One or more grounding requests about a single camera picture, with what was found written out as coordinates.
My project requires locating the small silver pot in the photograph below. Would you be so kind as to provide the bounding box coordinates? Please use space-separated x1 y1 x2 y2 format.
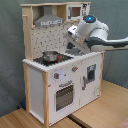
42 51 58 62

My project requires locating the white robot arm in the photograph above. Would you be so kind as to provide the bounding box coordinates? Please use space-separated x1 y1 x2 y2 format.
64 15 128 54

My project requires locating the wooden toy kitchen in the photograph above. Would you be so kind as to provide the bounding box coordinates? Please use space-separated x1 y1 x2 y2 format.
22 2 104 127

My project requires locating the right red stove knob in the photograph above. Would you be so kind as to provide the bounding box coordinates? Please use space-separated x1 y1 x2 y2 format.
72 67 78 72

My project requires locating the red stove knob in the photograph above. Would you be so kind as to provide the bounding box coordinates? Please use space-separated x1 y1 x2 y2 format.
54 73 60 79
72 67 78 72

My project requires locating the left red stove knob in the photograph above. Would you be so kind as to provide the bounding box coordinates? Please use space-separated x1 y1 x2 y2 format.
54 73 60 79

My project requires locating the black toy stovetop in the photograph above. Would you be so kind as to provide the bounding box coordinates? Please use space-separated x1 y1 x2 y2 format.
34 54 71 66

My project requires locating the grey ice dispenser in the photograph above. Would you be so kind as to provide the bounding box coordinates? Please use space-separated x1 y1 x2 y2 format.
87 65 96 83

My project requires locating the toy oven door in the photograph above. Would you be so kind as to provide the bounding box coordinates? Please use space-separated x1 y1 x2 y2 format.
55 81 74 111

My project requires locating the grey range hood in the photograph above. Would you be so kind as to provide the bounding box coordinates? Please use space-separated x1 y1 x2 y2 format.
34 6 64 27

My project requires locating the toy microwave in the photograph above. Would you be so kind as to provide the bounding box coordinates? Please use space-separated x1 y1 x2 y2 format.
66 3 90 21

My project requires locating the grey cupboard door handle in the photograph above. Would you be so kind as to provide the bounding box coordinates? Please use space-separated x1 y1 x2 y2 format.
82 76 86 91

